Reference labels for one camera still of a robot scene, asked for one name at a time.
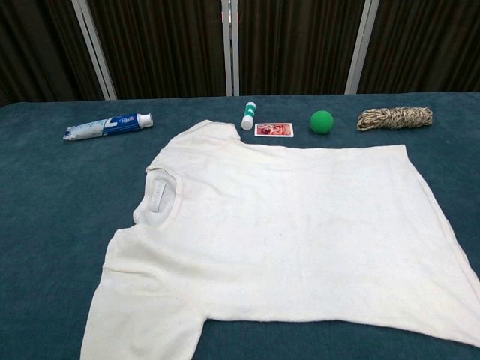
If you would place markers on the white T-shirt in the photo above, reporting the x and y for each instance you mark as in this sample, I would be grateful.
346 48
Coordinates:
281 232

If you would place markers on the red playing card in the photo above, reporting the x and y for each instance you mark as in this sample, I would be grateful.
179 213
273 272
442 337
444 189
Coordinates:
273 129

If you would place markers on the white green glue stick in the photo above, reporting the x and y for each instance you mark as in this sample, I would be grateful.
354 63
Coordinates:
249 116

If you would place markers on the green ball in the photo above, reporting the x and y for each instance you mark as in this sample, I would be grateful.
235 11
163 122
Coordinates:
321 122

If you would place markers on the blue white toothpaste tube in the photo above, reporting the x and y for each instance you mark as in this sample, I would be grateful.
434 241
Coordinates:
112 126

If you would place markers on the dark curtain partition panel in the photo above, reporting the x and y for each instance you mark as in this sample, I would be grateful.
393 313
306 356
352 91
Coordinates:
300 45
37 45
431 45
161 45

